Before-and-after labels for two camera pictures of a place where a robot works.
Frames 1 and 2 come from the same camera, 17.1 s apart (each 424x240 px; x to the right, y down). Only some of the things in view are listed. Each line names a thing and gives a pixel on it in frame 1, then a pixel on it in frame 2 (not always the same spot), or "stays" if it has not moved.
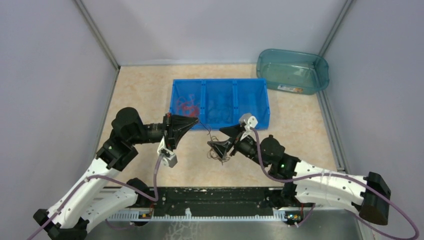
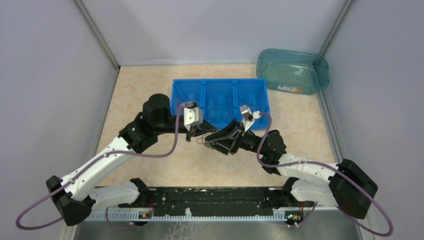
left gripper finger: x=177 y=134 → x=205 y=126
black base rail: x=219 y=201 stays
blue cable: x=219 y=111 stays
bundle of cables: x=212 y=154 → x=202 y=140
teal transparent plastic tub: x=302 y=73 stays
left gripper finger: x=179 y=121 → x=196 y=132
